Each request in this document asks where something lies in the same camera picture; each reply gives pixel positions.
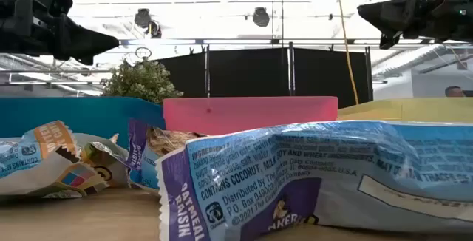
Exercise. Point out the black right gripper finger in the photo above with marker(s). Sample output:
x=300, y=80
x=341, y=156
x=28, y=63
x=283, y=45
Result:
x=388, y=40
x=391, y=13

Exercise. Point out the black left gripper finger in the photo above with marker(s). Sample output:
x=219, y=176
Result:
x=90, y=58
x=85, y=37

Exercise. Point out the oatmeal raisin granola bar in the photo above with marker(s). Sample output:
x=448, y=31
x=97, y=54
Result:
x=138, y=148
x=295, y=167

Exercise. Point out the small green potted plant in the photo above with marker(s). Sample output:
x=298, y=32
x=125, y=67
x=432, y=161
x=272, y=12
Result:
x=142, y=80

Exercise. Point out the blue plastic bin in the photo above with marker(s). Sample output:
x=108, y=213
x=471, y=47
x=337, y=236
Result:
x=74, y=113

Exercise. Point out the round black ceiling fixture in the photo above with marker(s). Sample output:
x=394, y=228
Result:
x=261, y=16
x=142, y=17

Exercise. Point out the yellow plastic bin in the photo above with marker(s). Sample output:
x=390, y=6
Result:
x=406, y=109

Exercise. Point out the person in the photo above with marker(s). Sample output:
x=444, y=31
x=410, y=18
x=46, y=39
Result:
x=454, y=92

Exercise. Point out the black partition screen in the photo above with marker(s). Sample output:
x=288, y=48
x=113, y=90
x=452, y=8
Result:
x=251, y=72

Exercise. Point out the red plastic bin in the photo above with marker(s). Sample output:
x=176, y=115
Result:
x=251, y=113

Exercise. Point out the black rig frame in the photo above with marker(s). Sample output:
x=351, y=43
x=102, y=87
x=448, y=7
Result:
x=236, y=41

